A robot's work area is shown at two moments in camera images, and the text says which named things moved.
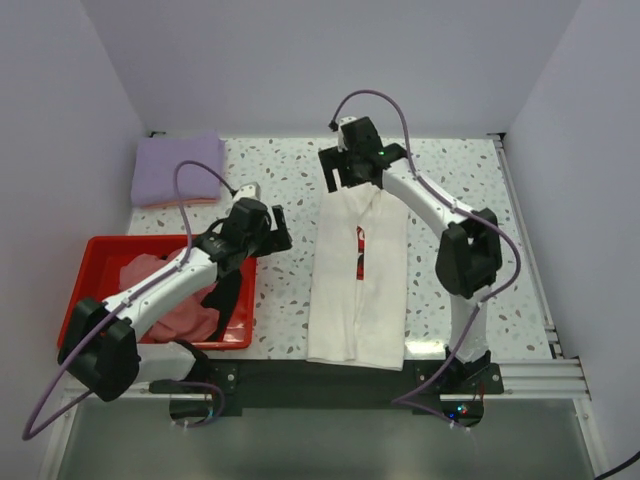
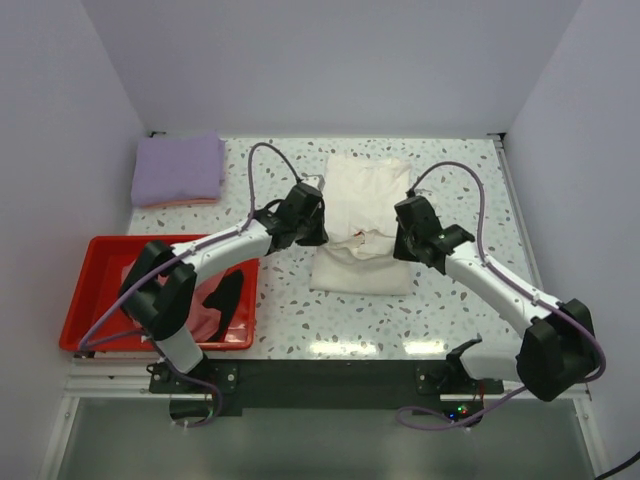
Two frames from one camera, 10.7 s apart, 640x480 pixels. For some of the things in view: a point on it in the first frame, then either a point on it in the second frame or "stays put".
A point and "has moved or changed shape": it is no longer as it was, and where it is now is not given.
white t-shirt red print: [358, 297] has moved or changed shape
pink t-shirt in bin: [192, 322] stays put
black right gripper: [332, 159] -> [398, 250]
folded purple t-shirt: [154, 162] stays put
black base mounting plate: [435, 389] stays put
